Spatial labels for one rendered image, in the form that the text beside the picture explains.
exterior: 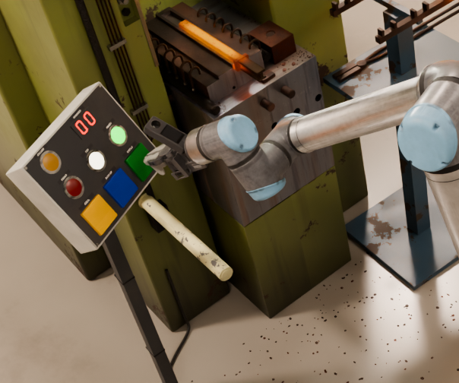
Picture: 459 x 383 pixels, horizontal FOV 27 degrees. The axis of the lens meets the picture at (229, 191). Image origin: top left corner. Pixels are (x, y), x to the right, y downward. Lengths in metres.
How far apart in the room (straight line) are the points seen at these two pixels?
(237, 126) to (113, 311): 1.50
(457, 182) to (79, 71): 1.19
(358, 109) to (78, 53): 0.87
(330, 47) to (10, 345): 1.57
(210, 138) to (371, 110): 0.39
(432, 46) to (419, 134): 1.33
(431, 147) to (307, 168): 1.29
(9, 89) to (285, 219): 0.97
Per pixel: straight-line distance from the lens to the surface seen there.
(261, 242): 3.09
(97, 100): 2.46
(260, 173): 2.22
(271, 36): 2.86
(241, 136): 2.19
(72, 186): 2.36
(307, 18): 3.07
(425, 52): 3.09
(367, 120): 2.08
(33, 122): 3.20
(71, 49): 2.61
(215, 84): 2.74
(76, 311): 3.61
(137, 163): 2.48
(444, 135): 1.78
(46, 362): 3.50
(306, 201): 3.13
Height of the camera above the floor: 2.58
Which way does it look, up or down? 42 degrees down
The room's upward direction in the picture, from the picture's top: 16 degrees counter-clockwise
